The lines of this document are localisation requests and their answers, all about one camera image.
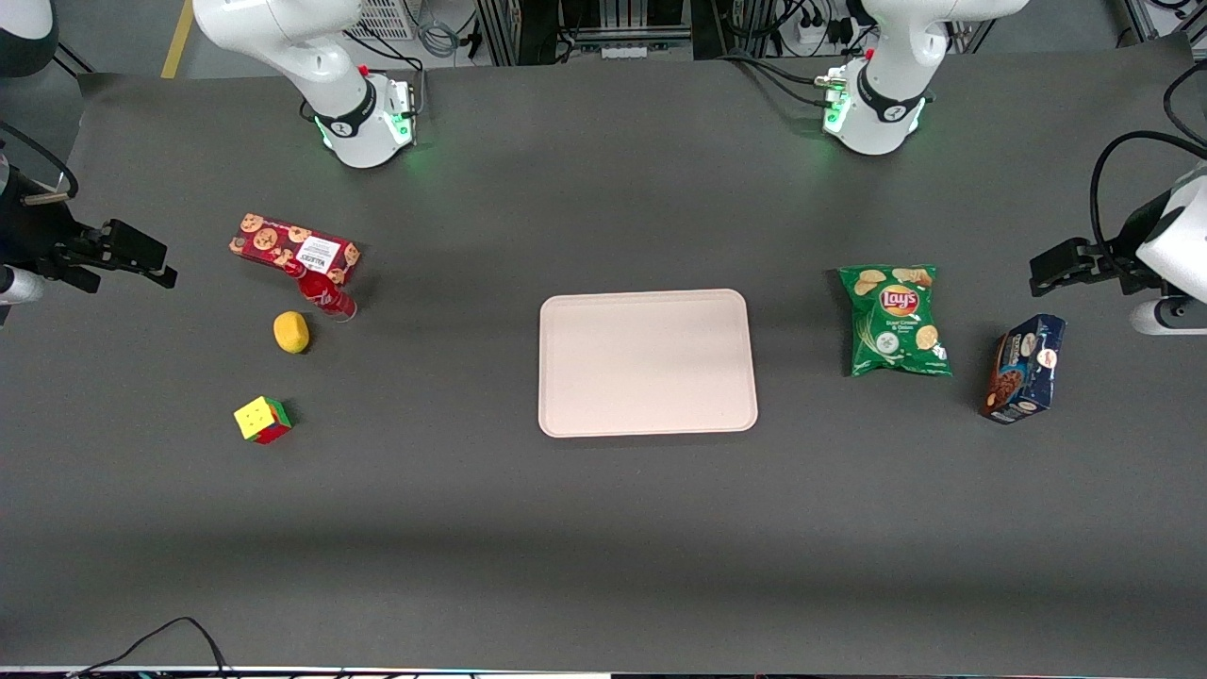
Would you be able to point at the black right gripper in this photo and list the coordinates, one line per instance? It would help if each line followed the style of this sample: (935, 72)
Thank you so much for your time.
(36, 240)

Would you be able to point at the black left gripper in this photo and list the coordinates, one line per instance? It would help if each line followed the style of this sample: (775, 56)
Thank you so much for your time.
(1120, 257)

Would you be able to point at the red coke bottle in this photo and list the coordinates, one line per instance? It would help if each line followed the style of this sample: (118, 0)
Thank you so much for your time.
(327, 297)

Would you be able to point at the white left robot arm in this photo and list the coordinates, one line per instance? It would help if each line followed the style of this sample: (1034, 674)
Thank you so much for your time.
(886, 104)

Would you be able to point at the beige plastic tray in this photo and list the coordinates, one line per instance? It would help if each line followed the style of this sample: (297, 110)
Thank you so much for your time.
(647, 363)

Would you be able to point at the blue chocolate cookie box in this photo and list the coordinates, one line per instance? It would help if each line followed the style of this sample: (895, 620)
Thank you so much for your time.
(1026, 370)

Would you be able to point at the red cookie box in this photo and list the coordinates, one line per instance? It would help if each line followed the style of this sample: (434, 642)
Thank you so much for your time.
(273, 240)

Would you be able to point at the yellow lemon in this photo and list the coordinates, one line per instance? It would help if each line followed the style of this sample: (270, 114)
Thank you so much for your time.
(291, 333)

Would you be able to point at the green Lay's chips bag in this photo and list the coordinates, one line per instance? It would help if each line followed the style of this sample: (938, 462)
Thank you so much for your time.
(896, 325)

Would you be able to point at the rubik's cube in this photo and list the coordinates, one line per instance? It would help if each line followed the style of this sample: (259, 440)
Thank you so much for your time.
(259, 420)

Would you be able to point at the white vented box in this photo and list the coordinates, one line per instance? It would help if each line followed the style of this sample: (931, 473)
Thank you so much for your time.
(382, 17)

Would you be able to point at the white power strip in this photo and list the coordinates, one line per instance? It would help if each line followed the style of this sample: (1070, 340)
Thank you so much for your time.
(822, 33)

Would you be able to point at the aluminium profile rack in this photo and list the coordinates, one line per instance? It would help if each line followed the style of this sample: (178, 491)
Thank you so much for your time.
(603, 24)

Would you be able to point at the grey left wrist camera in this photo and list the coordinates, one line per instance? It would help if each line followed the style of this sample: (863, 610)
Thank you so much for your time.
(1169, 316)

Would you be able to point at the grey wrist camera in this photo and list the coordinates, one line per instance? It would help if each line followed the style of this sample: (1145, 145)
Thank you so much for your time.
(19, 285)
(1169, 316)

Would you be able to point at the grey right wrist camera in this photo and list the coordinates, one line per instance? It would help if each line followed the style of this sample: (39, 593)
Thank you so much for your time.
(19, 285)

